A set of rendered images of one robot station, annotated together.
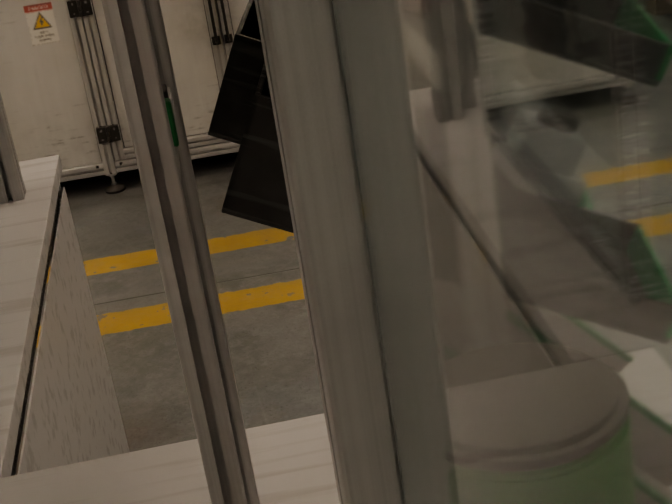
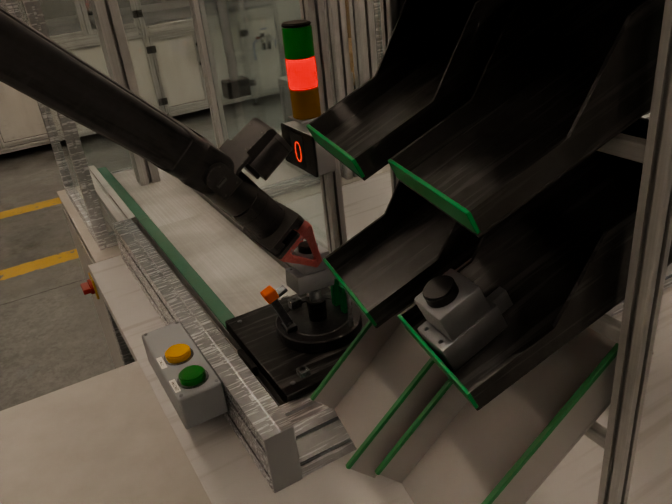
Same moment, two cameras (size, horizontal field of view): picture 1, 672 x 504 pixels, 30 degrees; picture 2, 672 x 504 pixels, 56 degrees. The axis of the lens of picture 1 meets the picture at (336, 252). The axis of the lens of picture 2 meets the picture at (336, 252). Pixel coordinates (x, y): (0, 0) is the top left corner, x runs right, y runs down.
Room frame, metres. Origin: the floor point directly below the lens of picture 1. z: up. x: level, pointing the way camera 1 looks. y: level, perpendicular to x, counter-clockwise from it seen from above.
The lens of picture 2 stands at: (1.25, -0.43, 1.55)
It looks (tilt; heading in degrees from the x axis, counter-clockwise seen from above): 28 degrees down; 157
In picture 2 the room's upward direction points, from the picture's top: 6 degrees counter-clockwise
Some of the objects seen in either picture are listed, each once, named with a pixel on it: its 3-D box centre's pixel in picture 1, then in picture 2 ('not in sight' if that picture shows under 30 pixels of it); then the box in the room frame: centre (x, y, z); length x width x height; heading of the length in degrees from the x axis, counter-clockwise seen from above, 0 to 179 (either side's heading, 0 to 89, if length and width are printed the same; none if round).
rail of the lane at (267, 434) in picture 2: not in sight; (184, 314); (0.18, -0.32, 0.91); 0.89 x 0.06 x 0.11; 5
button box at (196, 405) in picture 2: not in sight; (182, 370); (0.38, -0.36, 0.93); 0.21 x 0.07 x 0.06; 5
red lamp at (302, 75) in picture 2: not in sight; (301, 72); (0.25, -0.04, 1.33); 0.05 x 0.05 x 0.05
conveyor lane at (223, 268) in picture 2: not in sight; (262, 281); (0.14, -0.14, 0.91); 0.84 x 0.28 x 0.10; 5
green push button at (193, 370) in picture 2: not in sight; (192, 377); (0.45, -0.36, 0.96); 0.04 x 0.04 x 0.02
